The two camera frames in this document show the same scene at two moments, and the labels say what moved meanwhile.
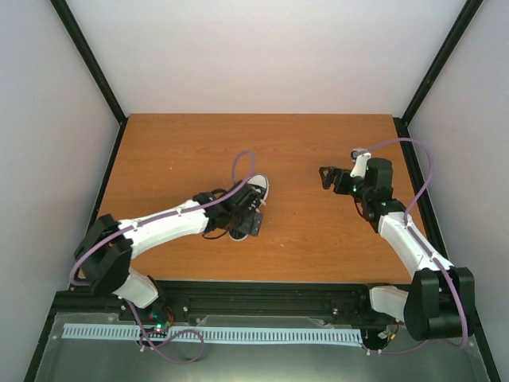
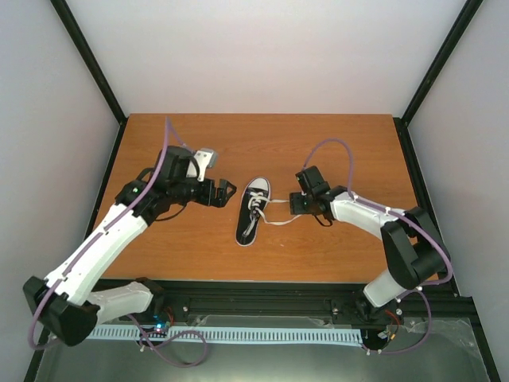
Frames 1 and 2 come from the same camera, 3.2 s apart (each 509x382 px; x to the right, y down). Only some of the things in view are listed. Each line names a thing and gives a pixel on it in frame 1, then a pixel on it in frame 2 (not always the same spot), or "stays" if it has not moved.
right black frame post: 454,37 stays
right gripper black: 342,175 → 296,206
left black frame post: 71,25 stays
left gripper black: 247,225 → 221,200
